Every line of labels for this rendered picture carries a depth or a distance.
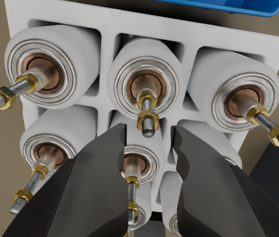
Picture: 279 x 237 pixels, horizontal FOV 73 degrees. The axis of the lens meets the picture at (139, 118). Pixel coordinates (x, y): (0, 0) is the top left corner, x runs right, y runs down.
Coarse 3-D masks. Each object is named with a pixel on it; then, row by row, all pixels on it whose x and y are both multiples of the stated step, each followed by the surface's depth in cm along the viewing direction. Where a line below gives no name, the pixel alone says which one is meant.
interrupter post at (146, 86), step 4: (144, 80) 22; (148, 80) 22; (140, 84) 21; (144, 84) 20; (148, 84) 20; (152, 84) 21; (140, 88) 20; (144, 88) 19; (148, 88) 19; (152, 88) 20; (136, 92) 21; (140, 92) 19; (144, 92) 19; (148, 92) 19; (152, 92) 19; (156, 92) 20; (136, 96) 20; (156, 96) 19; (136, 100) 20
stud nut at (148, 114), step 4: (140, 112) 15; (144, 112) 15; (148, 112) 15; (152, 112) 15; (140, 116) 15; (144, 116) 15; (148, 116) 15; (152, 116) 15; (156, 116) 15; (140, 120) 15; (156, 120) 15; (140, 124) 15; (156, 124) 15; (140, 128) 15; (156, 128) 15
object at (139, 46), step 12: (132, 48) 21; (144, 48) 20; (156, 48) 21; (168, 48) 26; (120, 60) 21; (168, 60) 21; (108, 72) 22; (180, 72) 21; (108, 84) 22; (180, 84) 22; (180, 96) 23; (120, 108) 24
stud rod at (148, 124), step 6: (144, 102) 18; (150, 102) 18; (144, 108) 17; (150, 108) 17; (144, 120) 15; (150, 120) 14; (144, 126) 14; (150, 126) 14; (144, 132) 14; (150, 132) 14
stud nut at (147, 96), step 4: (140, 96) 18; (144, 96) 18; (148, 96) 18; (152, 96) 18; (140, 100) 18; (144, 100) 18; (152, 100) 18; (156, 100) 18; (140, 104) 18; (152, 104) 18; (140, 108) 19
